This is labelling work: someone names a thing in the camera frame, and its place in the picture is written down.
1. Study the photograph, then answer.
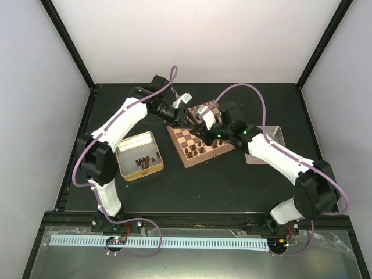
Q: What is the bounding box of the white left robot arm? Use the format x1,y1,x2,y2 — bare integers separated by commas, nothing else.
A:
71,76,192,232

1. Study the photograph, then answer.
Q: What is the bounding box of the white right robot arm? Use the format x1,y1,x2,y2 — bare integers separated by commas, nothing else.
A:
192,102,341,234

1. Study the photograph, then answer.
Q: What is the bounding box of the wooden chess board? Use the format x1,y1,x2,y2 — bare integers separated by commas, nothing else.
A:
167,99,236,169

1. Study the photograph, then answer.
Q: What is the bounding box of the gold tin with pieces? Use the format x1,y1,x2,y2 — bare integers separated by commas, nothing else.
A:
116,131,164,182

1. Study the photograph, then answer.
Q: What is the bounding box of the silver patterned metal tray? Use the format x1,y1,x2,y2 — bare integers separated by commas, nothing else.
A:
245,126,286,165

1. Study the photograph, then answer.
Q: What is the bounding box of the light blue slotted strip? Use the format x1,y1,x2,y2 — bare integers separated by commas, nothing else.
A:
49,235,269,252

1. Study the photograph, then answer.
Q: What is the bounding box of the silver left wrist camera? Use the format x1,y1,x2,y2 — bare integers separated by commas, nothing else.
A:
180,93,192,104

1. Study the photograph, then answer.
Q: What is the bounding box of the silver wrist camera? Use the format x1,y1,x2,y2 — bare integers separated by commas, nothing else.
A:
196,105,208,119
180,93,192,104

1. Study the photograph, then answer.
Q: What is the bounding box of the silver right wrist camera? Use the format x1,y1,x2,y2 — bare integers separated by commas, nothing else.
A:
196,105,208,119

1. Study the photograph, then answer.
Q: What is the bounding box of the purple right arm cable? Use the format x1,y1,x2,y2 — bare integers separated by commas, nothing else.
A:
208,83,351,258

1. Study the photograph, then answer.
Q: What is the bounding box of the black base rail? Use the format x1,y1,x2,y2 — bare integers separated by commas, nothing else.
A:
90,213,300,233

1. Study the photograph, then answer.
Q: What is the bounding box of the black frame post left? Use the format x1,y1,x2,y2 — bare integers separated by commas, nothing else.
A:
40,0,95,89

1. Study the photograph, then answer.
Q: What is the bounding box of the black frame post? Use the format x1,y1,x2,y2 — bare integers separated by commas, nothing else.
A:
296,0,353,90
40,0,95,89

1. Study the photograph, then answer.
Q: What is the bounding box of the black frame post right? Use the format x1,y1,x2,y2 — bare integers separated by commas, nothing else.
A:
296,0,353,90

